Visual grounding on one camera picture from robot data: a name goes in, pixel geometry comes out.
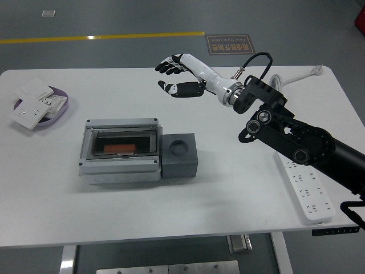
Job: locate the grey cube with round hole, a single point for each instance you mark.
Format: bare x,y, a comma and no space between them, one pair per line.
178,168

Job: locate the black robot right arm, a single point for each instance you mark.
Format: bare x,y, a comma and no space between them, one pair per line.
313,145

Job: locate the small metal floor plate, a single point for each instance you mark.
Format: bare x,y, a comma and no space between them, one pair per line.
48,13

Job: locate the white five-hole socket plate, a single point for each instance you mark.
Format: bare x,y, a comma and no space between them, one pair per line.
28,112

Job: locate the white power strip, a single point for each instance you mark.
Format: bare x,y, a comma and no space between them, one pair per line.
310,194

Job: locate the orange cylinder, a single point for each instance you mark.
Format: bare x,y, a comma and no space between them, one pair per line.
119,148

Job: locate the red bin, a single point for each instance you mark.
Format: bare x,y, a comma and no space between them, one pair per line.
360,20

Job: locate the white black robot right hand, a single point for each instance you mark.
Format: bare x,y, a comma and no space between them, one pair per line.
211,78

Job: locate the grey table frame bracket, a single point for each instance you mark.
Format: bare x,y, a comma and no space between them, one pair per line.
238,244

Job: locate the black table control panel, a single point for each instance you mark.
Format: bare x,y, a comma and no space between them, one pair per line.
333,231

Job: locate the grey electrical box clear lid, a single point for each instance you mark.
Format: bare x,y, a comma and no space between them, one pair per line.
119,168

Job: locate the white socket with printed label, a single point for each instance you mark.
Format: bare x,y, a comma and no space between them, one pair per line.
55,104

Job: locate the purple tray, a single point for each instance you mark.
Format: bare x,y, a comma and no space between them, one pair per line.
51,123

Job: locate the white switch plate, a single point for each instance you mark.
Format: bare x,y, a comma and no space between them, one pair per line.
32,89

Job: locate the metal base plate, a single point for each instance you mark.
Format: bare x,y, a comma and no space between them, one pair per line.
171,268

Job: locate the white table leg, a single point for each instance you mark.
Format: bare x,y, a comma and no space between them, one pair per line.
68,259
280,254

